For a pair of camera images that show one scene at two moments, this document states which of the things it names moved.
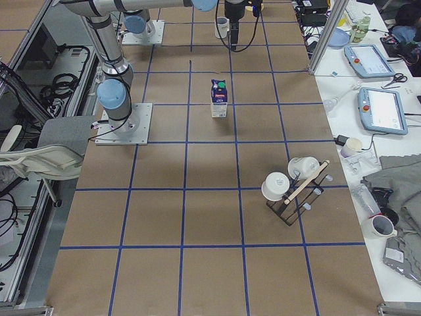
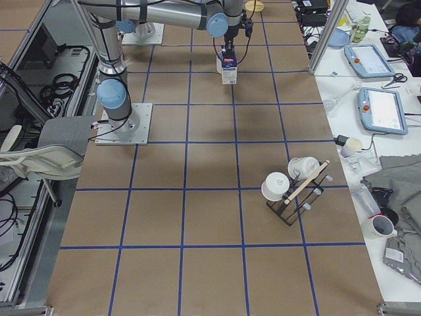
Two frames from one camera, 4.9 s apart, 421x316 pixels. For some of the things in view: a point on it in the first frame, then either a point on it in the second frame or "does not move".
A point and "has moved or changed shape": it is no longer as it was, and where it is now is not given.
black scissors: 398,77 does not move
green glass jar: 359,30 does not move
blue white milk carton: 219,98 → 229,68
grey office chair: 58,155 does not move
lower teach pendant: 381,110 does not move
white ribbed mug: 223,27 has moved or changed shape
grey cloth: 402,174 does not move
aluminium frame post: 335,16 does not move
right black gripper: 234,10 → 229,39
